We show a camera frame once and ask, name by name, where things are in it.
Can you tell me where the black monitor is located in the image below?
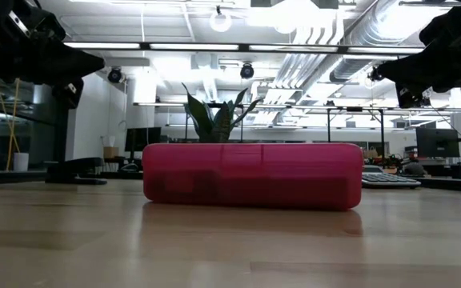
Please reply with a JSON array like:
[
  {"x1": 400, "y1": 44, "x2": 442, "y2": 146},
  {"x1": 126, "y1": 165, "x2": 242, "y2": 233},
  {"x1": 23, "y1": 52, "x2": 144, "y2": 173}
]
[
  {"x1": 415, "y1": 126, "x2": 461, "y2": 159},
  {"x1": 125, "y1": 126, "x2": 162, "y2": 146}
]

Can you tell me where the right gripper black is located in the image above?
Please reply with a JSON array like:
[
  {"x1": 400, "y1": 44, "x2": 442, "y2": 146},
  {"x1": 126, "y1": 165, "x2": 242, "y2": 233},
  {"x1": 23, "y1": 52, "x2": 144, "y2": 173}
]
[{"x1": 375, "y1": 5, "x2": 461, "y2": 110}]

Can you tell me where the black ceiling spotlight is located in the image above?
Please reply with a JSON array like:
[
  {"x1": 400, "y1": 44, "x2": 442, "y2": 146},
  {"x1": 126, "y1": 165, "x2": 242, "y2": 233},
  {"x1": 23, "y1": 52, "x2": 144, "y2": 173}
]
[
  {"x1": 239, "y1": 62, "x2": 255, "y2": 80},
  {"x1": 107, "y1": 66, "x2": 124, "y2": 84}
]

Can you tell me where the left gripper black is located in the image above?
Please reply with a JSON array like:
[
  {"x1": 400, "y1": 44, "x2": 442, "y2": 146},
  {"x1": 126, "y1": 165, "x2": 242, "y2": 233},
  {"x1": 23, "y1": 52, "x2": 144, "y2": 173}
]
[{"x1": 8, "y1": 0, "x2": 106, "y2": 110}]

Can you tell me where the yellow cable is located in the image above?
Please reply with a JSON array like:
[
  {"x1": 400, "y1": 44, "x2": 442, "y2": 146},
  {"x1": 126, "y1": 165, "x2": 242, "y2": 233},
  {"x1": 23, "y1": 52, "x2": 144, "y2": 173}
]
[
  {"x1": 0, "y1": 77, "x2": 20, "y2": 155},
  {"x1": 6, "y1": 78, "x2": 22, "y2": 173}
]

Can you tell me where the pink plastic pencil case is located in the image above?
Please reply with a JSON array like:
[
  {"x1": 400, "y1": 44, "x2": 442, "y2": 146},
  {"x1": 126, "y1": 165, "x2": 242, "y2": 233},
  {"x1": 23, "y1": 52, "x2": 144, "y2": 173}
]
[{"x1": 141, "y1": 142, "x2": 364, "y2": 212}]

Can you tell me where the black overhead light bar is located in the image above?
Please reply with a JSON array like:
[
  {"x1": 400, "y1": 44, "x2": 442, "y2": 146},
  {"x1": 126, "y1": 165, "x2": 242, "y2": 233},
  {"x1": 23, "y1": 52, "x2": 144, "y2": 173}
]
[{"x1": 64, "y1": 39, "x2": 426, "y2": 57}]

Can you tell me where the black stapler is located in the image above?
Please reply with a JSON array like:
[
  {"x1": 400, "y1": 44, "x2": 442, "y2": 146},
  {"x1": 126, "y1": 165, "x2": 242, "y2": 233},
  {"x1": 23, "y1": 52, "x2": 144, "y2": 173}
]
[{"x1": 45, "y1": 157, "x2": 108, "y2": 186}]

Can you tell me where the green snake plant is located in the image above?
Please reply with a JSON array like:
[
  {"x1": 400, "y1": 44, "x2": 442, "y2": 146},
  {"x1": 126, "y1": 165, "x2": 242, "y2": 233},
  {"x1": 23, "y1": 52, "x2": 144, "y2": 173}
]
[{"x1": 181, "y1": 82, "x2": 263, "y2": 144}]

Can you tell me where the white cup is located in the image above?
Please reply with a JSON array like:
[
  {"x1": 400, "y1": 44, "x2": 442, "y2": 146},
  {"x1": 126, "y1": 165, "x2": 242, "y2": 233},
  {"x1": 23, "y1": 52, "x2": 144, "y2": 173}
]
[{"x1": 13, "y1": 152, "x2": 30, "y2": 173}]

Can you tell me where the grey desk calculator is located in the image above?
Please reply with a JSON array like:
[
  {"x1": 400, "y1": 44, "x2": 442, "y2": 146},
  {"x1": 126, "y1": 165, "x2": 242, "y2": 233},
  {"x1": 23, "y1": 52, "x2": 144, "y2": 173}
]
[{"x1": 361, "y1": 164, "x2": 423, "y2": 190}]

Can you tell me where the round white ceiling lamp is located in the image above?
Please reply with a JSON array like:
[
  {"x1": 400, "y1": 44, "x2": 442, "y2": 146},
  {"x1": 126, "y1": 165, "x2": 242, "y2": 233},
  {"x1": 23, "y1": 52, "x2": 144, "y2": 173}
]
[{"x1": 209, "y1": 6, "x2": 233, "y2": 34}]

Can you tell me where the person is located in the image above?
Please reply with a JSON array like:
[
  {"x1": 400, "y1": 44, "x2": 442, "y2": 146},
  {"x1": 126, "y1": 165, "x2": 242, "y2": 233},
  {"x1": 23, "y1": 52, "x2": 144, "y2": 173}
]
[{"x1": 402, "y1": 162, "x2": 427, "y2": 178}]

